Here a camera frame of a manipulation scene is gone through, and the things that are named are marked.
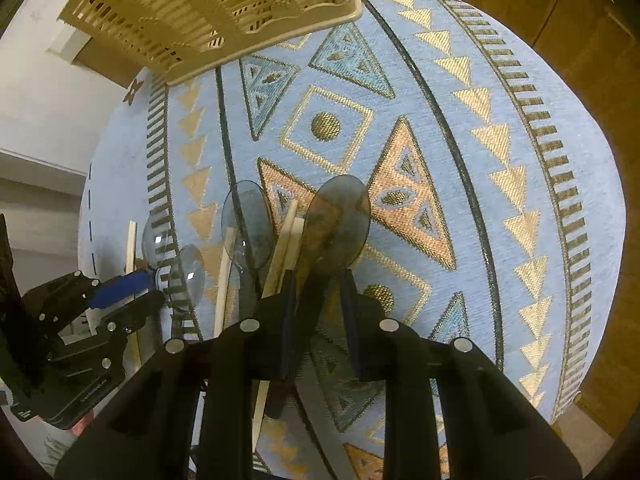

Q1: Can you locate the wooden chopstick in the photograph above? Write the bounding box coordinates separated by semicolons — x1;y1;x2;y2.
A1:
272;217;307;296
213;227;239;341
124;220;143;376
250;199;299;453

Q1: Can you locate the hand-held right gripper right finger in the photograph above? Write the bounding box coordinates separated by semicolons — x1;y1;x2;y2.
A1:
341;270;583;480

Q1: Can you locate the beige plastic utensil basket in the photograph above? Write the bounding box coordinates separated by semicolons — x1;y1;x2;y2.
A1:
59;0;362;87

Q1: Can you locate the blue patterned tablecloth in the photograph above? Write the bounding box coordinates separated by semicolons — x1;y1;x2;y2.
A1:
77;0;628;480

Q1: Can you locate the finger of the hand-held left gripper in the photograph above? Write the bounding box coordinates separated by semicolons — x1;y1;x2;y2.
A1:
92;290;167;343
27;269;157;333

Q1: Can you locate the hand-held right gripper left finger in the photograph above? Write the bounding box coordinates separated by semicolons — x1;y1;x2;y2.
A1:
54;270;301;480

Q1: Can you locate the small clear grey plastic spoon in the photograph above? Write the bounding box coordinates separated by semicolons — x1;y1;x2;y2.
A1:
141;210;174;286
166;245;206;341

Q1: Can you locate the large clear grey plastic spoon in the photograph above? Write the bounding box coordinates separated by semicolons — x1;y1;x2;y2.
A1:
221;180;276;323
295;174;372;311

